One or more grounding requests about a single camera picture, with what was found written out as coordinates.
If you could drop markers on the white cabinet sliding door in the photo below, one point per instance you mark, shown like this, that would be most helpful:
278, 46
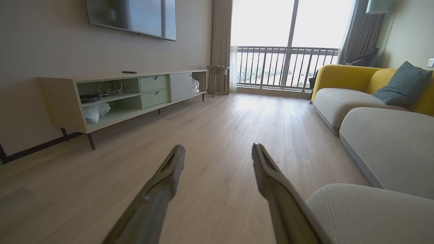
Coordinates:
181, 86

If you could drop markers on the wall-mounted flat television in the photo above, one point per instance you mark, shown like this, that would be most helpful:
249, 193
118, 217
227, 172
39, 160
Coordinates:
135, 17

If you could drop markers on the white wall socket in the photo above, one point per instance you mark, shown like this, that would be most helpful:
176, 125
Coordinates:
430, 63

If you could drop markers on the white plastic bag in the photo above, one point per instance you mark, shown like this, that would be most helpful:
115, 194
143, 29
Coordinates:
95, 112
195, 85

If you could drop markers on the grey curtain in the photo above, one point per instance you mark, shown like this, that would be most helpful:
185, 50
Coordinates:
361, 30

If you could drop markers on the beige TV cabinet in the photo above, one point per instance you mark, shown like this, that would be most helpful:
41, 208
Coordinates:
61, 101

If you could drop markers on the dark grey throw pillow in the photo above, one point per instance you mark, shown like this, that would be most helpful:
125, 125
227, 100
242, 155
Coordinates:
403, 84

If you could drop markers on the white sheer curtain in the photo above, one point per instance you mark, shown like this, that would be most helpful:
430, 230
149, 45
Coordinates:
234, 51

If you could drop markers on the round wooden side table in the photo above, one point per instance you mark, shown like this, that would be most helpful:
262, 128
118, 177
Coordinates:
217, 71

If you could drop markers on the green cabinet drawer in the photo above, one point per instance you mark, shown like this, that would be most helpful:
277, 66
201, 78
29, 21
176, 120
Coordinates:
155, 99
154, 83

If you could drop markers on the floor lamp pale shade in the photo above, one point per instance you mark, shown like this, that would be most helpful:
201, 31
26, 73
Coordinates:
379, 6

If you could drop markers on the dark balcony railing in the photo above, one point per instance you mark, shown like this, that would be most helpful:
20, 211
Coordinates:
288, 48

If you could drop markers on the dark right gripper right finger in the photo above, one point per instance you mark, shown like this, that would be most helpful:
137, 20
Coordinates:
281, 203

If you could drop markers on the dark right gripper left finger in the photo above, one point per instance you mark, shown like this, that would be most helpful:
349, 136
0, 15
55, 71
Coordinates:
149, 203

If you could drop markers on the yellow sofa backrest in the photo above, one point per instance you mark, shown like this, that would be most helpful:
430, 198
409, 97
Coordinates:
378, 79
339, 76

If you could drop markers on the grey window frame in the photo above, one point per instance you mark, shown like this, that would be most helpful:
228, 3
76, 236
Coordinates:
292, 23

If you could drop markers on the beige curtain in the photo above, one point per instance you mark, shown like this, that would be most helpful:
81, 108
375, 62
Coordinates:
221, 34

